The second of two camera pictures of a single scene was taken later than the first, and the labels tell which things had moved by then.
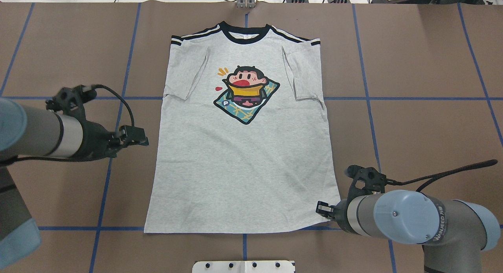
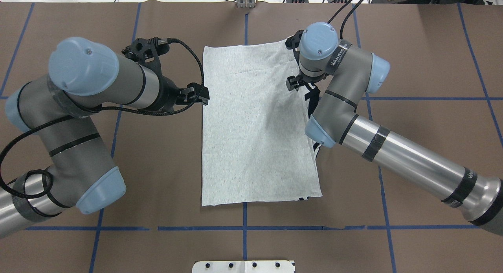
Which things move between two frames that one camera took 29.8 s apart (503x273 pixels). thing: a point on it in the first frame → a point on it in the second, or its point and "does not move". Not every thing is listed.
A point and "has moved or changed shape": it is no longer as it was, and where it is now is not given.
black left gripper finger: x=128 y=136 → x=193 y=92
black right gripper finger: x=323 y=208 → x=293 y=83
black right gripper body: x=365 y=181 → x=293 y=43
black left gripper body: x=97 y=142 → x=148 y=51
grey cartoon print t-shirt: x=242 y=143 has moved or changed shape
